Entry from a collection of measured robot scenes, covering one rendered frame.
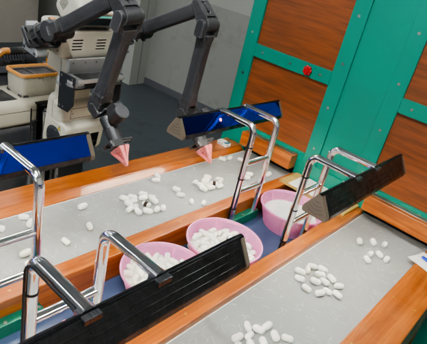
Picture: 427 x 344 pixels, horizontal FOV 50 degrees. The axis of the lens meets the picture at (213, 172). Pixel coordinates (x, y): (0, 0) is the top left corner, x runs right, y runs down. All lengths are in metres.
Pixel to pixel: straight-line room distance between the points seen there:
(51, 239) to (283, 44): 1.34
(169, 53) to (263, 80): 3.17
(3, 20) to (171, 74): 2.27
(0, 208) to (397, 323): 1.28
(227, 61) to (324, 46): 2.83
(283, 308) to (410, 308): 0.43
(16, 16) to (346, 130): 5.15
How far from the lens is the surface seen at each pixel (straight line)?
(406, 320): 1.59
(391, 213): 2.02
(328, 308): 1.52
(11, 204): 1.63
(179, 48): 5.27
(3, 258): 1.45
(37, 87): 2.41
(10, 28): 6.55
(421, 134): 1.99
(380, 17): 2.02
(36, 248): 1.19
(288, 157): 2.17
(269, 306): 1.43
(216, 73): 4.97
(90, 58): 2.10
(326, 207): 1.29
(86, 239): 1.53
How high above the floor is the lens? 1.64
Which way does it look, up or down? 26 degrees down
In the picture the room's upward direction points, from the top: 14 degrees clockwise
